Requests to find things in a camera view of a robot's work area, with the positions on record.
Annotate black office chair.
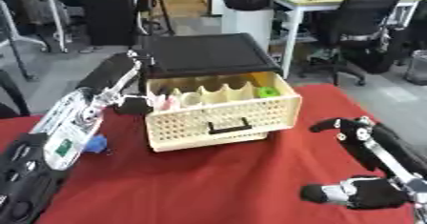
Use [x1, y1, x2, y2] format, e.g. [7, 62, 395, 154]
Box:
[298, 0, 416, 87]

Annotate blue toy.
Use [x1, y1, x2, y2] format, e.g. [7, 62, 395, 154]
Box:
[81, 134, 111, 154]

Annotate black cabinet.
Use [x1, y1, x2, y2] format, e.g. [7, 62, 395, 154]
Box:
[136, 32, 284, 80]

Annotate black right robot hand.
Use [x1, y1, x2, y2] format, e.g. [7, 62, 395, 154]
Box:
[298, 115, 427, 211]

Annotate black drawer handle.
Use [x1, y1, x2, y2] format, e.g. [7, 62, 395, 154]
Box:
[205, 116, 254, 136]

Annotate pale drawer with compartments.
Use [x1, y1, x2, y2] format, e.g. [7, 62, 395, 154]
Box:
[143, 71, 304, 153]

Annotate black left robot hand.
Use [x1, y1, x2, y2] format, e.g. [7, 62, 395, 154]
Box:
[74, 50, 159, 115]

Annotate pink toy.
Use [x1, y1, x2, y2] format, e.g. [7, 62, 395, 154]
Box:
[150, 92, 180, 112]

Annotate white round cup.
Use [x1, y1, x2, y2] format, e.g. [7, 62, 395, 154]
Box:
[178, 92, 206, 108]

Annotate black box under desk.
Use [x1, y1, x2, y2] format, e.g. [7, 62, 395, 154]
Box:
[81, 0, 139, 47]

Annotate grey desk with white legs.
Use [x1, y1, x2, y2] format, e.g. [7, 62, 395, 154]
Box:
[0, 0, 144, 54]

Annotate white pedestal cabinet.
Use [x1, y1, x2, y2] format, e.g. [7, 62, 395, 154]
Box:
[220, 8, 277, 52]

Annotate green toy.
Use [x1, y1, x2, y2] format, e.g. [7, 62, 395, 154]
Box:
[254, 86, 282, 99]

